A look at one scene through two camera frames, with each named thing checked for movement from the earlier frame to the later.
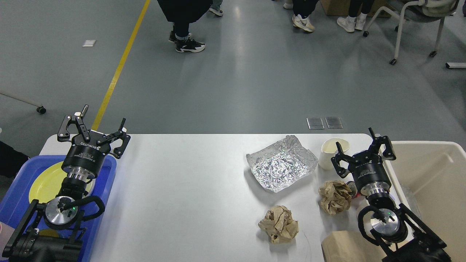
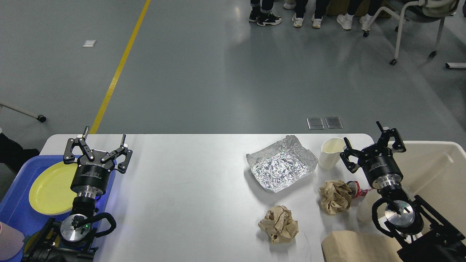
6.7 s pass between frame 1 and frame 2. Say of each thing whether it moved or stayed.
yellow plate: stayed
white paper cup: stayed
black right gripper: moved
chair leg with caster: moved
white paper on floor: stayed
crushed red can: stayed
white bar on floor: stayed
